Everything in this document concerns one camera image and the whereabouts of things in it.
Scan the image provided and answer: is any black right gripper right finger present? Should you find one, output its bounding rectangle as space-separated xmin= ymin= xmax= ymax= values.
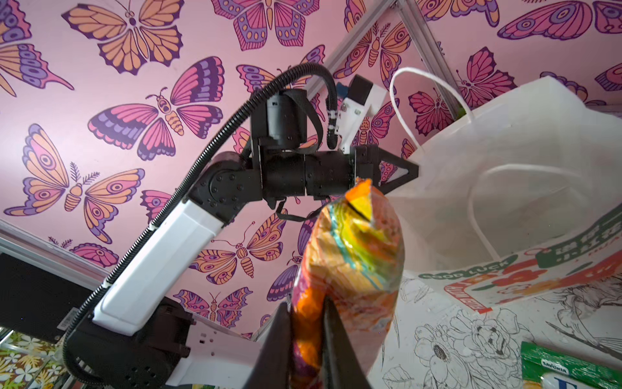
xmin=322 ymin=297 xmax=372 ymax=389

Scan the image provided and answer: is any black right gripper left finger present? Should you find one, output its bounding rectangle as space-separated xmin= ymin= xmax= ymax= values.
xmin=243 ymin=302 xmax=293 ymax=389

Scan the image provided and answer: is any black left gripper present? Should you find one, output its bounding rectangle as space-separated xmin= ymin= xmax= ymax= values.
xmin=259 ymin=145 xmax=420 ymax=200

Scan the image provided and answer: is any orange Fox's candy bag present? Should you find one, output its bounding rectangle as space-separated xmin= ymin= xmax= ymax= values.
xmin=290 ymin=180 xmax=405 ymax=388

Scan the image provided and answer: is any white paper bag with flower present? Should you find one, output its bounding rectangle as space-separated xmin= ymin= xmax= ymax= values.
xmin=388 ymin=77 xmax=621 ymax=313

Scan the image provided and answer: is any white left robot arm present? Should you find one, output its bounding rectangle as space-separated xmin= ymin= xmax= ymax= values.
xmin=63 ymin=143 xmax=420 ymax=388

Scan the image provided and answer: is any green Fox's spring tea bag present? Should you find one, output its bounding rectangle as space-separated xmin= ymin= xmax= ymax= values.
xmin=521 ymin=342 xmax=621 ymax=389

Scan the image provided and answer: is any aluminium frame post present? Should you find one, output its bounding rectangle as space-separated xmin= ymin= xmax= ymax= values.
xmin=324 ymin=0 xmax=458 ymax=89

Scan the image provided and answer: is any black corrugated cable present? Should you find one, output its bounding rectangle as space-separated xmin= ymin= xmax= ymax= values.
xmin=62 ymin=62 xmax=340 ymax=385

